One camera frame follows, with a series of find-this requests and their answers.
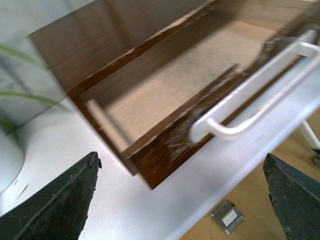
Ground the green spider plant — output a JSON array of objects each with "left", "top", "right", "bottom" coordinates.
[{"left": 0, "top": 43, "right": 67, "bottom": 142}]

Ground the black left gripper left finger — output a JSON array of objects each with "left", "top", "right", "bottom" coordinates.
[{"left": 0, "top": 152, "right": 102, "bottom": 240}]

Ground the white plastic plant pot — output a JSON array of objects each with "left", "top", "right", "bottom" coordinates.
[{"left": 0, "top": 129, "right": 26, "bottom": 196}]

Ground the dark wooden drawer cabinet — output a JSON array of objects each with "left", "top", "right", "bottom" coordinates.
[{"left": 28, "top": 0, "right": 320, "bottom": 176}]

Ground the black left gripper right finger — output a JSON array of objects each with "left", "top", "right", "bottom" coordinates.
[{"left": 263, "top": 153, "right": 320, "bottom": 240}]

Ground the metal floor outlet box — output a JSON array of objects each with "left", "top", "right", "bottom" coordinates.
[{"left": 210, "top": 199, "right": 245, "bottom": 236}]

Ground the brown wooden drawer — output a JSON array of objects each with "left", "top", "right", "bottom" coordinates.
[{"left": 86, "top": 0, "right": 320, "bottom": 192}]

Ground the white table leg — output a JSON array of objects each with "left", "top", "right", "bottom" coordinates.
[{"left": 299, "top": 120, "right": 320, "bottom": 166}]

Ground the white drawer handle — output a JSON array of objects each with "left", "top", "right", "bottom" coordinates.
[{"left": 188, "top": 29, "right": 320, "bottom": 143}]

